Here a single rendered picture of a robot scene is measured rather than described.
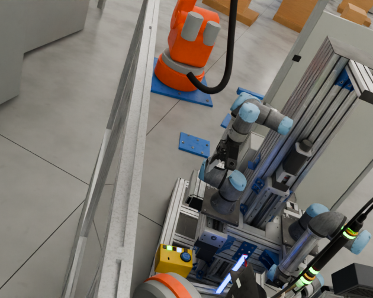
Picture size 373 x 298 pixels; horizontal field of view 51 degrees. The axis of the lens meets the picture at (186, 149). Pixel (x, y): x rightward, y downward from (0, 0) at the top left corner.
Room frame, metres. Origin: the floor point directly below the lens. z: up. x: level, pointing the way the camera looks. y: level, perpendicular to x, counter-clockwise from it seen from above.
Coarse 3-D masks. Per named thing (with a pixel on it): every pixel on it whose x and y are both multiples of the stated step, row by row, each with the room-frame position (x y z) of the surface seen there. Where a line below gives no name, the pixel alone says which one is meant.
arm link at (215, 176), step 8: (240, 96) 1.81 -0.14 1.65; (248, 96) 1.83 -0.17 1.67; (240, 104) 1.79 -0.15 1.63; (264, 104) 1.82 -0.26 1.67; (232, 112) 1.81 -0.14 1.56; (232, 120) 1.79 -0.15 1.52; (224, 136) 1.77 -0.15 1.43; (216, 152) 1.74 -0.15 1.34; (216, 168) 1.69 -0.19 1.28; (200, 176) 1.68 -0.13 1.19; (208, 176) 1.68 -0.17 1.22; (216, 176) 1.68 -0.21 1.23; (216, 184) 1.67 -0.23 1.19
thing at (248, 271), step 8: (248, 264) 1.00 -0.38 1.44; (248, 272) 0.98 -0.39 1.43; (240, 280) 0.93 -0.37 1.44; (248, 280) 0.96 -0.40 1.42; (232, 288) 0.88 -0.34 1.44; (240, 288) 0.91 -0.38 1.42; (248, 288) 0.94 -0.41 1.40; (256, 288) 0.97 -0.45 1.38; (240, 296) 0.89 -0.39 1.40; (248, 296) 0.92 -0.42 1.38; (256, 296) 0.95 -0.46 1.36
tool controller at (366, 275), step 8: (352, 264) 1.49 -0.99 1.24; (360, 264) 1.50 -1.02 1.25; (336, 272) 1.52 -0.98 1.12; (344, 272) 1.49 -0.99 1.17; (352, 272) 1.46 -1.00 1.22; (360, 272) 1.45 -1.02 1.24; (368, 272) 1.48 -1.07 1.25; (336, 280) 1.48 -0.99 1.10; (344, 280) 1.45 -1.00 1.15; (352, 280) 1.42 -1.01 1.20; (360, 280) 1.41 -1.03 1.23; (368, 280) 1.43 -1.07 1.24; (336, 288) 1.45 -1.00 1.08; (344, 288) 1.42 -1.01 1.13; (352, 288) 1.41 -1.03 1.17; (360, 288) 1.41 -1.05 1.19; (368, 288) 1.41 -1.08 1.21; (344, 296) 1.43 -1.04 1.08; (352, 296) 1.44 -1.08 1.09; (360, 296) 1.45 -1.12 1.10; (368, 296) 1.45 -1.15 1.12
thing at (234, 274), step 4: (232, 272) 1.16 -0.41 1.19; (236, 272) 1.18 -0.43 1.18; (232, 276) 1.14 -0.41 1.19; (236, 276) 1.15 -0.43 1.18; (232, 280) 1.12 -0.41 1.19; (260, 288) 1.19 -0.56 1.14; (260, 292) 1.15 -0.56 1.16; (264, 292) 1.18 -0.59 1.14; (260, 296) 1.13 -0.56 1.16; (264, 296) 1.15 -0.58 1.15
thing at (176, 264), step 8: (160, 248) 1.21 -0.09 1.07; (176, 248) 1.25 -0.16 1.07; (160, 256) 1.17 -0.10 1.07; (168, 256) 1.19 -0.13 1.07; (176, 256) 1.21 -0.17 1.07; (160, 264) 1.15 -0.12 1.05; (168, 264) 1.16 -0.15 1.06; (176, 264) 1.17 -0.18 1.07; (184, 264) 1.19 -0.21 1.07; (160, 272) 1.16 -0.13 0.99; (168, 272) 1.16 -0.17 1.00; (176, 272) 1.17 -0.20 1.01; (184, 272) 1.18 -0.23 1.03
